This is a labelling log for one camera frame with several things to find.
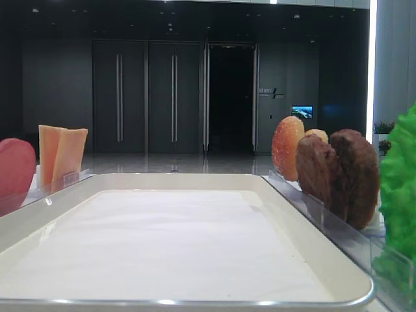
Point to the white paper tray liner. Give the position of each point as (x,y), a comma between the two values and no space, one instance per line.
(173,245)

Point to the white rectangular serving tray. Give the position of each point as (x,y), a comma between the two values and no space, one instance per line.
(351,288)

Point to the orange cheese slice rear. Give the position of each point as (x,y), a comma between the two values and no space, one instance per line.
(49,137)

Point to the orange cheese slice front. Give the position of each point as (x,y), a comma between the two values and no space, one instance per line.
(70,151)

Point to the brown meat patty right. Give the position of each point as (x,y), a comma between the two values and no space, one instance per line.
(359,162)

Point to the small wall display screen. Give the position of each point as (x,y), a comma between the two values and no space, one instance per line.
(302,112)

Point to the orange cheese slice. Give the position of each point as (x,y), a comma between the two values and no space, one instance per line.
(49,137)
(70,151)

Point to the dark double door middle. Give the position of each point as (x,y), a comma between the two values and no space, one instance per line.
(174,92)

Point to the tan bun slice rear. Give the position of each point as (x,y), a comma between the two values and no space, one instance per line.
(320,133)

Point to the dark double door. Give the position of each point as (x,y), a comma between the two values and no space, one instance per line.
(174,92)
(119,78)

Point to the clear acrylic rack right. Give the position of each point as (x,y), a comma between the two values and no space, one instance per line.
(361,246)

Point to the green lettuce leaf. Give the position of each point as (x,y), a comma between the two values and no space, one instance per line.
(397,171)

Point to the brown meat patty left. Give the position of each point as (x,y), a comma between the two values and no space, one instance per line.
(316,165)

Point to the dark double door left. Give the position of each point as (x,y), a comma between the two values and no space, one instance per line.
(119,78)

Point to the potted green plant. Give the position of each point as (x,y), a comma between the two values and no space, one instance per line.
(381,130)

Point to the brown meat patty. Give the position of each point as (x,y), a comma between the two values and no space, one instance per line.
(316,165)
(359,162)

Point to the toasted bun slice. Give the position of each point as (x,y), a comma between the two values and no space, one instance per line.
(284,145)

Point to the clear acrylic rack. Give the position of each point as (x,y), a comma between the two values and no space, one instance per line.
(361,246)
(38,191)

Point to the clear acrylic rack left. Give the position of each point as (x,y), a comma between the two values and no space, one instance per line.
(38,191)

